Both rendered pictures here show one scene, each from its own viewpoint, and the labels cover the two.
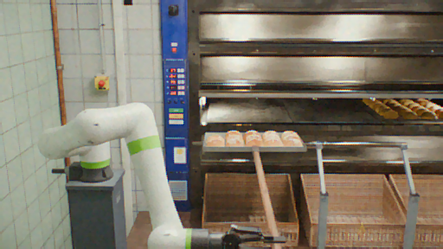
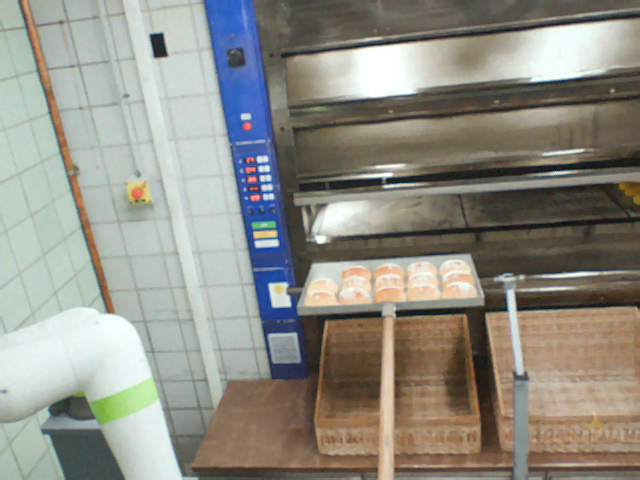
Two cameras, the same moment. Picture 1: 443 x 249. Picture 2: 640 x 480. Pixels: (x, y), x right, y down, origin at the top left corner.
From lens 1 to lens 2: 0.73 m
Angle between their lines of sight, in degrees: 11
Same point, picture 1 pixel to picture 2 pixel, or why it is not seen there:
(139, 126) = (102, 373)
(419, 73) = not seen: outside the picture
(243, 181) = not seen: hidden behind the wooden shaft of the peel
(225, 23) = (330, 70)
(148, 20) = (198, 79)
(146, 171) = (126, 459)
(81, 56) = (102, 150)
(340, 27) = (542, 53)
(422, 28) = not seen: outside the picture
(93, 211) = (96, 464)
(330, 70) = (529, 134)
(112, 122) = (41, 377)
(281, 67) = (438, 135)
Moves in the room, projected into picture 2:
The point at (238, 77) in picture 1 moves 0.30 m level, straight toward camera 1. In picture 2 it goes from (362, 161) to (355, 187)
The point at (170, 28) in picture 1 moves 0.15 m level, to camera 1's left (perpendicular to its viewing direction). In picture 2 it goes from (235, 90) to (194, 95)
